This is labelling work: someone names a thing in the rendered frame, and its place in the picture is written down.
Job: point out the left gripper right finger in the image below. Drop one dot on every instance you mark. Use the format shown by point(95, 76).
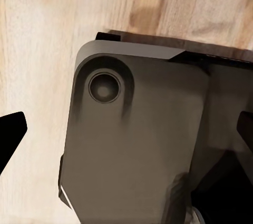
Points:
point(245, 128)

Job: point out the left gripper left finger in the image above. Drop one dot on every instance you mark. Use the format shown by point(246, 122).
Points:
point(12, 129)

